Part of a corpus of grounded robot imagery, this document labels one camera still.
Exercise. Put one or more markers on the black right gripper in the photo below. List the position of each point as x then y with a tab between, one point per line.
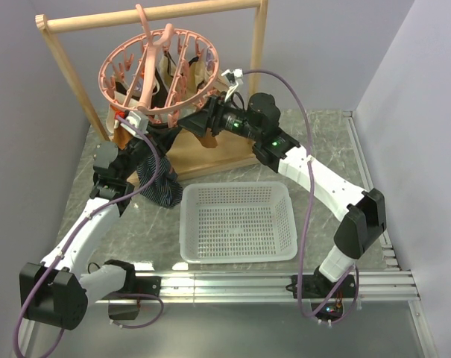
211	117

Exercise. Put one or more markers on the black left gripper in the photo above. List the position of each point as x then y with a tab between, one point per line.
163	136

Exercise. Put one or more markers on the navy striped underwear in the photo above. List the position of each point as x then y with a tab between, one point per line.
165	190

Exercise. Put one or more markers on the pink round clip hanger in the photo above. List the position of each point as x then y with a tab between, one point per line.
131	69

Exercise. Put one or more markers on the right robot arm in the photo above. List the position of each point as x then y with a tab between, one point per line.
361	213

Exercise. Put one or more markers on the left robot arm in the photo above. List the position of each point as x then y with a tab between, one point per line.
55	291

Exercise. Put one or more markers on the brown hanging underwear left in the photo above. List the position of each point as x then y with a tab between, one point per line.
120	135

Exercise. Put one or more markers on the brown hanging underwear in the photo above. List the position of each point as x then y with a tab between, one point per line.
120	135
207	141

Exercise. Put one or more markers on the brown hanging underwear right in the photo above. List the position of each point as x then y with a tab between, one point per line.
207	141

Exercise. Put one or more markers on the cream hanging underwear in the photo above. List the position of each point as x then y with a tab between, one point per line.
199	71

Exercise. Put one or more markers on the wooden clothes rack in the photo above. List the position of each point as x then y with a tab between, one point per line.
188	158

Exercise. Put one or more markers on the white plastic basket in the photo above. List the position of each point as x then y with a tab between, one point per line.
237	222

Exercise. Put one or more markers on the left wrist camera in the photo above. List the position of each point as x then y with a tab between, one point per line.
132	122

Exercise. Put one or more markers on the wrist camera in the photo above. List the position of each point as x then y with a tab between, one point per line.
132	122
235	80

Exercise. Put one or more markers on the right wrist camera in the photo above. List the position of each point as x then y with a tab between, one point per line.
235	80

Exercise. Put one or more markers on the aluminium rail frame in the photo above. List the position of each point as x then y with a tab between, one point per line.
226	314

